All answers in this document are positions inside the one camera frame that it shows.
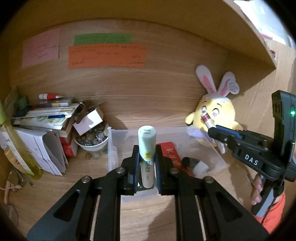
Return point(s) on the red boxes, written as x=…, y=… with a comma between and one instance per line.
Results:
x=69, y=148

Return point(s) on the yellow-green spray bottle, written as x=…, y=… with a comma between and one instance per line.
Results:
x=25, y=162

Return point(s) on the person's right hand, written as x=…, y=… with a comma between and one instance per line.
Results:
x=256, y=190

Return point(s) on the stack of books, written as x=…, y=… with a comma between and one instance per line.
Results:
x=48, y=115

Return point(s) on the clear plastic storage bin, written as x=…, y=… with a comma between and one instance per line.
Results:
x=113, y=150

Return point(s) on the tan sunscreen bottle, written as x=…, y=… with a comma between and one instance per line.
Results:
x=12, y=160

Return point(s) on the green small container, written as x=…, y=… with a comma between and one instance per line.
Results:
x=22, y=102

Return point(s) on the brown glass pebble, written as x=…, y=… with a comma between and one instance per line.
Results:
x=88, y=155

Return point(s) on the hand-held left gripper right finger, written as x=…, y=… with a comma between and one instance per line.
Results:
x=158, y=166

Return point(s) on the person's right forearm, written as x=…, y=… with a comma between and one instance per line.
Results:
x=276, y=215

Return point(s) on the green paper note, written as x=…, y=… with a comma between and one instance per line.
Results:
x=103, y=39

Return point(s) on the small red white tube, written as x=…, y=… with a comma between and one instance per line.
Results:
x=207, y=119

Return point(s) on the red white marker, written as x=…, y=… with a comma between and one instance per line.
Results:
x=52, y=96

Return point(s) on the folded white paper leaflets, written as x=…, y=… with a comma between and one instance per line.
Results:
x=46, y=153

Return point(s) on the pale green glass pebble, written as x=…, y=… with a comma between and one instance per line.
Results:
x=96, y=155

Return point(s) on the wooden shelf board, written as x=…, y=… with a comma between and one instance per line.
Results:
x=254, y=30

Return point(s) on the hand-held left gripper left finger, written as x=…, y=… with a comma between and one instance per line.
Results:
x=136, y=166

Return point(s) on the pink paper note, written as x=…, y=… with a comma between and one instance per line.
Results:
x=40, y=47

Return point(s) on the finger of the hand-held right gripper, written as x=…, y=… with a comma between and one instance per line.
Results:
x=223, y=136
x=233, y=133

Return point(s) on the tan pencil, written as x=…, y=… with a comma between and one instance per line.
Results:
x=8, y=192

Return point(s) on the orange paper note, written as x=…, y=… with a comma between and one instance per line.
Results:
x=107, y=56

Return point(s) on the pale green stick tube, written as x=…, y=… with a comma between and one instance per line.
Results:
x=146, y=139

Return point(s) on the yellow chick plush toy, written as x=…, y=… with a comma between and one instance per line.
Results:
x=222, y=115

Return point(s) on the small white cardboard box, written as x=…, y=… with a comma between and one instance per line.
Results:
x=89, y=120

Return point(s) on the thin frame eyeglasses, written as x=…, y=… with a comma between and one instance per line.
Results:
x=10, y=214

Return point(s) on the red tea packet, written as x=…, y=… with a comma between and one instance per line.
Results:
x=171, y=153

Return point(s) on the white bowl of glass stones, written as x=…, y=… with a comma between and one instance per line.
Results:
x=91, y=147

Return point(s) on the dark frame eyeglasses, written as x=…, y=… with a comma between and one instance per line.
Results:
x=16, y=177

